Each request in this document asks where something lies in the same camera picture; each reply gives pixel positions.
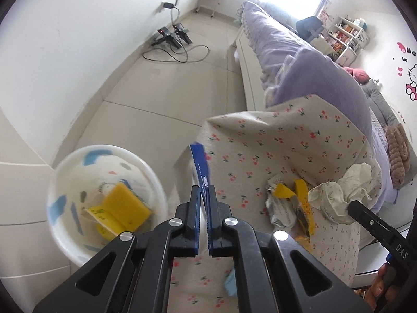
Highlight white tissue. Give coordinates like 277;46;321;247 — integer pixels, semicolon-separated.
308;162;382;225

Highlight green yellow sponge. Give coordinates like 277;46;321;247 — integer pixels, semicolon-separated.
102;182;153;231

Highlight yellow torn foil wrapper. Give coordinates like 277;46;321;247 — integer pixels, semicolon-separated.
265;176;315;240

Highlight blue snack wrapper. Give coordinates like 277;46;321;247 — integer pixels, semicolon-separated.
189;142;212;232

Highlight blue milk carton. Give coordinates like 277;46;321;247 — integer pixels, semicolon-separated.
224;268;237;297

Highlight yellow snack wrapper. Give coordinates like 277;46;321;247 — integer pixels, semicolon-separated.
82;206;123;241

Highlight white patterned trash bin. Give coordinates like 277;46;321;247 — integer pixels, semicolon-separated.
46;145;168;267

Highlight right hand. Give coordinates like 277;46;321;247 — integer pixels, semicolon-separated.
364;263;387;310

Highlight brown fuzzy cushion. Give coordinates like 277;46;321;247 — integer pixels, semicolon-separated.
384;124;411;189

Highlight white wardrobe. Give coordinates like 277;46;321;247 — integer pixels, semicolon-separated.
1;115;71;311

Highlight cherry print cloth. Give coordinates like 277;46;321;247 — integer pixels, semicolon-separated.
167;94;382;313

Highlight grey pillow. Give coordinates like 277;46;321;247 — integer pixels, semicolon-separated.
361;81;399;129

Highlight pink plush toy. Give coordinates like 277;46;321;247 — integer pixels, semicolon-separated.
344;67;370;85

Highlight purple bed blanket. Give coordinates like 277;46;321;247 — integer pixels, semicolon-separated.
240;2;392;191

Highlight white bookshelf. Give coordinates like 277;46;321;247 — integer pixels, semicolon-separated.
324;18;370;67

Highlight blue office chair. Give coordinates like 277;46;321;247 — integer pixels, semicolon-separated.
296;16;324;43

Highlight white bed frame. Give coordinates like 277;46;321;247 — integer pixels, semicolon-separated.
233;27;265;111

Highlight black floor cable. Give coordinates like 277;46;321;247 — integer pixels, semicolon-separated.
142;5;211;64

